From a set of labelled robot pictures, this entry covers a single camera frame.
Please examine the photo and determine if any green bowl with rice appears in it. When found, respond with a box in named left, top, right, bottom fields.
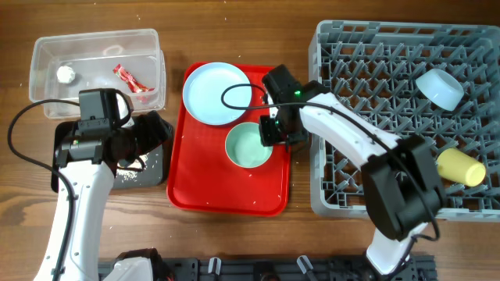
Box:
left=225, top=122, right=273, bottom=169

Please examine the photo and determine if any crumpled white paper ball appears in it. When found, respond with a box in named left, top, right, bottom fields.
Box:
left=56, top=66, right=77, bottom=84

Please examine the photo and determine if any black tray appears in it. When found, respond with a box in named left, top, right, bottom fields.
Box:
left=51, top=121, right=173, bottom=193

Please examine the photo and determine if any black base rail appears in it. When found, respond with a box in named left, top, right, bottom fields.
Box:
left=156, top=254, right=438, bottom=281

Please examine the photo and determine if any red snack wrapper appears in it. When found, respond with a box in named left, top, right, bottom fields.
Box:
left=112, top=64, right=153, bottom=93

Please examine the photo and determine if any light blue plate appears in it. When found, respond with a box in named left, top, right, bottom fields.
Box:
left=183, top=62, right=252, bottom=126

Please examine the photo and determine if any clear plastic storage box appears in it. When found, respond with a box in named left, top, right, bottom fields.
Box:
left=29, top=29, right=166, bottom=112

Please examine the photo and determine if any grey dishwasher rack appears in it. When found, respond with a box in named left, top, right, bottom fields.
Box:
left=309, top=20, right=499, bottom=222

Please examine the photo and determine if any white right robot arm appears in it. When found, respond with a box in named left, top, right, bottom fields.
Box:
left=261, top=91, right=446, bottom=279

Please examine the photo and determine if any yellow plastic cup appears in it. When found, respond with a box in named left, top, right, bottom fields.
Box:
left=437, top=148, right=487, bottom=187

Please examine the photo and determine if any white rice pile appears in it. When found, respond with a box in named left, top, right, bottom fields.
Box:
left=116, top=155, right=148, bottom=183

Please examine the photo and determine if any light blue bowl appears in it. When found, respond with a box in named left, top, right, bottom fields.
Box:
left=416, top=69, right=464, bottom=111

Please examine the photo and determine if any red plastic tray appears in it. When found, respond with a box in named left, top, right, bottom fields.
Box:
left=166, top=62, right=291, bottom=216

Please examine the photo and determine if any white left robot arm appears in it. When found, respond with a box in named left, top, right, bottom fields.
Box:
left=35, top=111, right=173, bottom=280

